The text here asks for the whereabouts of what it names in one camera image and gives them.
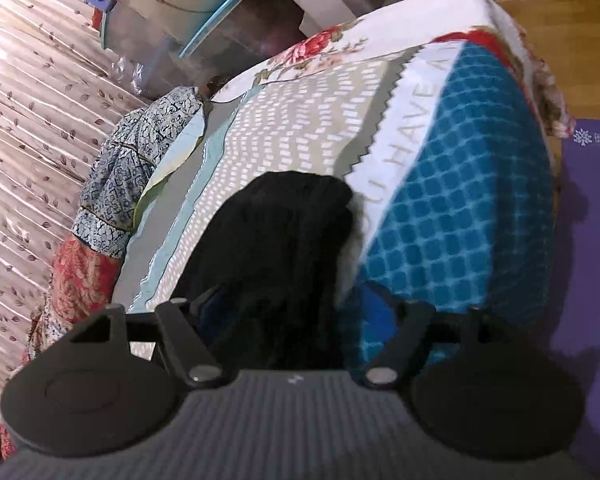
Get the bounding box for purple yoga mat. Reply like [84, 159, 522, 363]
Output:
[550, 118, 600, 480]

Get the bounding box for clear bin with teal lid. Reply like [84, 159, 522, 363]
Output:
[99, 0, 281, 102]

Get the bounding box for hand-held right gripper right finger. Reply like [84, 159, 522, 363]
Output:
[344, 285, 492, 389]

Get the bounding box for red and blue floral quilt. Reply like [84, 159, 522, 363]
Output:
[22, 85, 212, 366]

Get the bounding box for beige leaf print curtain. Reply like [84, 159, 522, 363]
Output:
[0, 0, 152, 413]

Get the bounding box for black pants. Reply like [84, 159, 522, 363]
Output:
[179, 170, 357, 377]

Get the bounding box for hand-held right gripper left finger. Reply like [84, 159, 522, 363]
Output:
[67, 298, 226, 391]

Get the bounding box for patchwork printed bed sheet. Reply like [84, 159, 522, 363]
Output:
[114, 0, 577, 367]

